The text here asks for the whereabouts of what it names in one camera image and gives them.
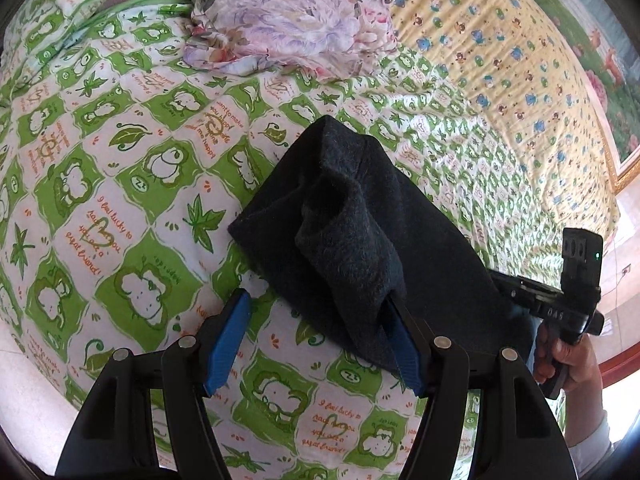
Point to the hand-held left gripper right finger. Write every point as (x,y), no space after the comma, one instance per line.
(406,355)

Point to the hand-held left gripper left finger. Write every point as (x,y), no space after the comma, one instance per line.
(227,345)

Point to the dark navy pants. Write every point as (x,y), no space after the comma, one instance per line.
(360,240)

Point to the person's right forearm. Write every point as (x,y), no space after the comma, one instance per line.
(590,425)

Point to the person's right hand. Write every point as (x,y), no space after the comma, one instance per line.
(575,365)

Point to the green patterned quilt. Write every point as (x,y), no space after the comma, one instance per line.
(150,210)

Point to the yellow printed bed sheet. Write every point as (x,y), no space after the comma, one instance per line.
(500,75)

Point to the floral pink blanket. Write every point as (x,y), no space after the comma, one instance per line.
(285,15)

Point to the floral wall picture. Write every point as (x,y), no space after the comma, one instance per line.
(590,45)

